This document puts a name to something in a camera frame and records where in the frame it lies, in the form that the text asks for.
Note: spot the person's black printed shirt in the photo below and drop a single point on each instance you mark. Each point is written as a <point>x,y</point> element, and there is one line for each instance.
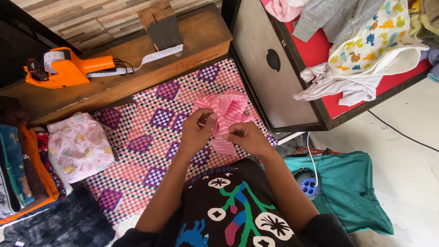
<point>233,209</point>

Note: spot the person's left hand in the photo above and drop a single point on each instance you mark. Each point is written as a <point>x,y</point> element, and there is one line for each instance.
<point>193,133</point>

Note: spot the blue grey power socket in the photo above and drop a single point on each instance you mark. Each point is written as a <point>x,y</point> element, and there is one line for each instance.
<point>307,184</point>

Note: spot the plain white garment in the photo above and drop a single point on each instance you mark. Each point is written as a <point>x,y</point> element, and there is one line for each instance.
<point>339,87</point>

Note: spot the wooden table with red top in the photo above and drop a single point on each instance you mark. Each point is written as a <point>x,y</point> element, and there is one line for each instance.
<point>274,85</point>

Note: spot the checkered red purple mat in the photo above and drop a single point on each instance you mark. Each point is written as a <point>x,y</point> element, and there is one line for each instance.
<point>144,144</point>

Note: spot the dark grey fuzzy cloth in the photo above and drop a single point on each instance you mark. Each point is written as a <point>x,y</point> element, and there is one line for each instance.
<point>60,223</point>

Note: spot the orange label gun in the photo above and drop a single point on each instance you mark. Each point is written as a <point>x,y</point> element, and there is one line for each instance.
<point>67,70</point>

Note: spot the pink printed folded garment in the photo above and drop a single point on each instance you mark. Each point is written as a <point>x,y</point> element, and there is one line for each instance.
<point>79,147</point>

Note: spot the yellow green garment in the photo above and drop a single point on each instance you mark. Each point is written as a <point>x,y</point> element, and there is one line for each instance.
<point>423,22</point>

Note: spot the grey garment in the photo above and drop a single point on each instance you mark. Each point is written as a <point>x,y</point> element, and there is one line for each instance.
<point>329,19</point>

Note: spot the red metal rack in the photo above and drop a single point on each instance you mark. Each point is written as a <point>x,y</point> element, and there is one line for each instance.
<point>310,151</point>

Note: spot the teal garment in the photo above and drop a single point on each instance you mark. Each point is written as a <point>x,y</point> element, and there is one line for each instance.
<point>349,192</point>

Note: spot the person's right hand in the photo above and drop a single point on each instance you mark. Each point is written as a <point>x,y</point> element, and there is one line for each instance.
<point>250,139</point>

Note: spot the pink striped garment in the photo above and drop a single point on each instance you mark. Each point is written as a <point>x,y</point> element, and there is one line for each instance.
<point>229,109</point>

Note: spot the dark wooden block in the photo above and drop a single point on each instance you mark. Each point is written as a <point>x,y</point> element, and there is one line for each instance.
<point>161,27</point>

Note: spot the plain pink garment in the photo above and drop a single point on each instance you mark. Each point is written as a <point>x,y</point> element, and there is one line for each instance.
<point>281,9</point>

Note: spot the white label tape strip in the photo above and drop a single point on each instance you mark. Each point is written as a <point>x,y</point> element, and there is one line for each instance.
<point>151,57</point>

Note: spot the stack of folded clothes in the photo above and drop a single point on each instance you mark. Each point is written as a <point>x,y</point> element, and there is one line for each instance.
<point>24,171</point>

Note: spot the white dinosaur print garment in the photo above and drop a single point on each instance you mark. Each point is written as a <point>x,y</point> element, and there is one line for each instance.
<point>375,44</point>

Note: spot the wooden bench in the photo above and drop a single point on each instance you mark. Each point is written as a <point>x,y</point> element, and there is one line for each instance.
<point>137,72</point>

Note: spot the light blue garment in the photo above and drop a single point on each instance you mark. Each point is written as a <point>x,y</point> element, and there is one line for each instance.
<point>432,63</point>

